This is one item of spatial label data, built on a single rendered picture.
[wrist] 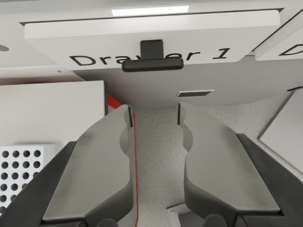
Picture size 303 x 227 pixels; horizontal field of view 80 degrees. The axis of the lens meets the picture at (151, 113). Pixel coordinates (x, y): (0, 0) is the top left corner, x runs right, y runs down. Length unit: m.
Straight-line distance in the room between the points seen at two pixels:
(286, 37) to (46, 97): 0.41
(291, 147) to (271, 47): 1.06
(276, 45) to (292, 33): 0.03
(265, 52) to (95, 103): 0.31
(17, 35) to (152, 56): 0.17
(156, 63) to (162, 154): 0.94
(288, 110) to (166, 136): 0.74
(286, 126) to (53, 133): 1.21
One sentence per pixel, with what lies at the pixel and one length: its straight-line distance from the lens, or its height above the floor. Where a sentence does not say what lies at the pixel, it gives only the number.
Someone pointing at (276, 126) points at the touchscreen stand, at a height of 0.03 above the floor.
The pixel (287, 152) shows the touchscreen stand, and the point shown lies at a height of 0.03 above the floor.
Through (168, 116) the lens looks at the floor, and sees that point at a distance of 1.13.
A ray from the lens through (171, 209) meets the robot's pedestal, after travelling 1.20.
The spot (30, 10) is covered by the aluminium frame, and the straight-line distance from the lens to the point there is 0.24.
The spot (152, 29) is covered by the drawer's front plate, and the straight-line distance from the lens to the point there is 0.22.
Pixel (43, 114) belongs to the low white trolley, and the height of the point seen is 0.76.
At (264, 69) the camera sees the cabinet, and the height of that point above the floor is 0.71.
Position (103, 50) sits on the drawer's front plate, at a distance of 0.26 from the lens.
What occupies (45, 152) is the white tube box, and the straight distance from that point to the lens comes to 0.38.
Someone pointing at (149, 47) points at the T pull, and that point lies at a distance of 0.23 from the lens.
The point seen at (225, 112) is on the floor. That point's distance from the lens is 1.21.
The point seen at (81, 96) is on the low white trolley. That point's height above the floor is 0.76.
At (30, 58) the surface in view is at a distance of 0.37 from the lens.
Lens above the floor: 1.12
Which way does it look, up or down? 85 degrees down
